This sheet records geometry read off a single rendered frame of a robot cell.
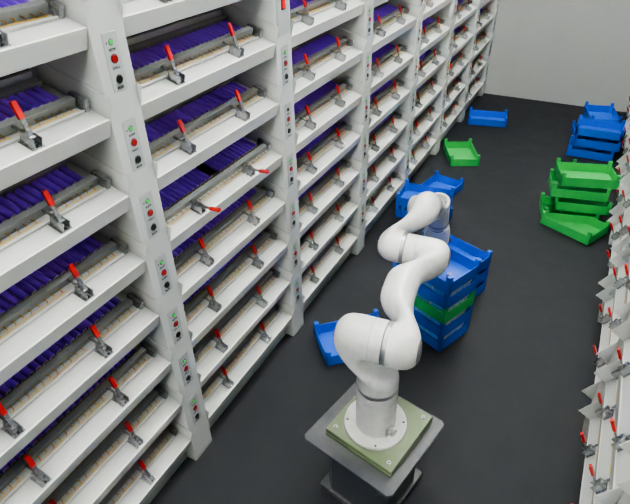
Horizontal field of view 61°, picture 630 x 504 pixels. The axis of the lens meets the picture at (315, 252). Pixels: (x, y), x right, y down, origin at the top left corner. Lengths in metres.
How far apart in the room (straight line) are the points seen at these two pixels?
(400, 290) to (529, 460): 0.90
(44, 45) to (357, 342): 0.95
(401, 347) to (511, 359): 1.13
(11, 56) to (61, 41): 0.11
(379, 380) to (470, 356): 0.97
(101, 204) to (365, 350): 0.73
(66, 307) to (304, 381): 1.16
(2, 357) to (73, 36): 0.66
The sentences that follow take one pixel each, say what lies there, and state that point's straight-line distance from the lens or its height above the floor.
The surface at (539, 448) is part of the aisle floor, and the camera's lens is 2.19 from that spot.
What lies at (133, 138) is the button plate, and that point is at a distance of 1.34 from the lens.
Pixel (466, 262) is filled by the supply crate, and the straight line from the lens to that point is 2.33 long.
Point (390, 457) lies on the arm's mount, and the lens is 1.67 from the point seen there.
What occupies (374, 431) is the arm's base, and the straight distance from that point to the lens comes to 1.66.
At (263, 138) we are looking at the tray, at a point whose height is 0.93.
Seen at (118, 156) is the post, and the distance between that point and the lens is 1.32.
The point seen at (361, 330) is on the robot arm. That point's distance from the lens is 1.39.
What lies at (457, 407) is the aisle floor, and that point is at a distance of 2.22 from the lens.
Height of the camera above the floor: 1.69
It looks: 35 degrees down
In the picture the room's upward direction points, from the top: 1 degrees counter-clockwise
